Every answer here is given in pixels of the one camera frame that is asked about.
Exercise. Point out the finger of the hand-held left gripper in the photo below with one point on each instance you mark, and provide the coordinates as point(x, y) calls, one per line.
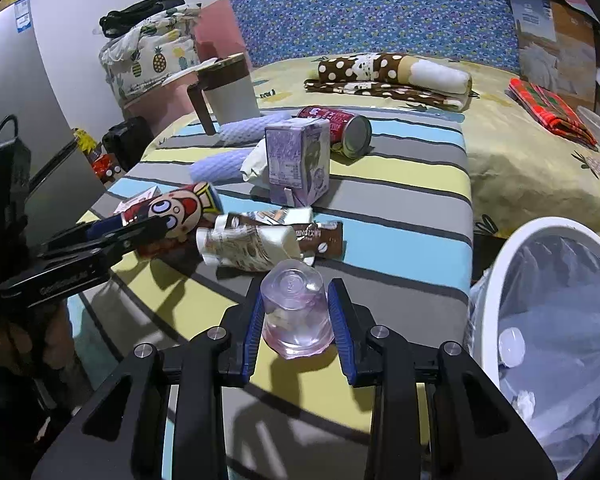
point(130, 242)
point(105, 226)

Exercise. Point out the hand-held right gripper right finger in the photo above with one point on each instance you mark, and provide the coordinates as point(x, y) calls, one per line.
point(340, 332)

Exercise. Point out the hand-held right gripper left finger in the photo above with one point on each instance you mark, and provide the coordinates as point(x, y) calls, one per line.
point(252, 332)

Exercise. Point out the red white snack box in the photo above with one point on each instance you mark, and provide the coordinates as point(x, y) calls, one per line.
point(140, 200)

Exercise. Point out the clear plastic cup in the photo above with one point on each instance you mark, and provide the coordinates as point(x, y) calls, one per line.
point(295, 310)

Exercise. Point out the brown coffee packet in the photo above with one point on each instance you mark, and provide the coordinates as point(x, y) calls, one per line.
point(325, 242)

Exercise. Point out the white foam net sleeve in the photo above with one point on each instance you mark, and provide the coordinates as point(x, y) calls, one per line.
point(245, 130)
point(215, 167)

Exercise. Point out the printed wrapper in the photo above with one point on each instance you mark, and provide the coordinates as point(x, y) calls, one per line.
point(280, 216)

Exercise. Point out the white trash bin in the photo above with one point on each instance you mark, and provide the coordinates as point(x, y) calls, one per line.
point(485, 310)

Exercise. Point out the white green paper pack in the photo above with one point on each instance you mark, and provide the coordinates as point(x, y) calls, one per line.
point(255, 162)

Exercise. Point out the purple drink carton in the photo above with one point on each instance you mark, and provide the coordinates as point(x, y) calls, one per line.
point(300, 160)

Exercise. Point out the person's left hand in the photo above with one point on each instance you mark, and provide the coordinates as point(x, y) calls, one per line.
point(55, 332)

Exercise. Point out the red packet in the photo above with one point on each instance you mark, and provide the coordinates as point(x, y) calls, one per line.
point(105, 167)

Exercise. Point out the black bag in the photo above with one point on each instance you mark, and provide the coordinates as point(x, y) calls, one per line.
point(127, 142)

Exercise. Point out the yellow packet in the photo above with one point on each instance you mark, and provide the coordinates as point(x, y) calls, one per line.
point(85, 140)

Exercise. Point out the grey refrigerator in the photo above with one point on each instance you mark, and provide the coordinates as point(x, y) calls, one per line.
point(20, 85)

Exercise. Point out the striped blanket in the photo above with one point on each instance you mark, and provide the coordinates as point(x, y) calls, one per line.
point(405, 195)

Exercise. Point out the small white cup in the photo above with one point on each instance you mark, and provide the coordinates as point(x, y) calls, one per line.
point(511, 347)

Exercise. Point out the pineapple print bag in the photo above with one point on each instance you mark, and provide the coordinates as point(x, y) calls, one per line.
point(150, 60)

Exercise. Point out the white mug with brown lid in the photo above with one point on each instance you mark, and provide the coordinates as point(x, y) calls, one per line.
point(235, 95)

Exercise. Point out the crumpled white tissue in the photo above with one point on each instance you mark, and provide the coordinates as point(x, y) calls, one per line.
point(525, 403)

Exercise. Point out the red drink can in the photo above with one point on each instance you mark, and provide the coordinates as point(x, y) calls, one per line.
point(330, 122)

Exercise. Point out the black clothing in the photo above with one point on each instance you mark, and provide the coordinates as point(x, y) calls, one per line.
point(140, 12)

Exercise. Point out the clear bin liner bag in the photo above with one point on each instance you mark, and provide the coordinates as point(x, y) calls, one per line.
point(570, 310)

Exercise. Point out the yellow bedsheet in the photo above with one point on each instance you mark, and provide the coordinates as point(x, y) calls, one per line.
point(520, 175)

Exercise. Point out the brown polka dot blanket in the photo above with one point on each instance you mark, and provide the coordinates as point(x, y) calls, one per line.
point(360, 67)

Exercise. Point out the red plaid cloth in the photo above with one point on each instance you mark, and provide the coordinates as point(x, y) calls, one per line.
point(550, 110)

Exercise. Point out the blue floral headboard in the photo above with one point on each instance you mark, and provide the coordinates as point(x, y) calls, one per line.
point(380, 10)

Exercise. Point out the clear plastic bowl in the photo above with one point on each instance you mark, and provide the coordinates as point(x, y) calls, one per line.
point(597, 127)

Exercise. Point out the printed cardboard box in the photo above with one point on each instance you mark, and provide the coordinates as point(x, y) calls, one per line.
point(570, 50)

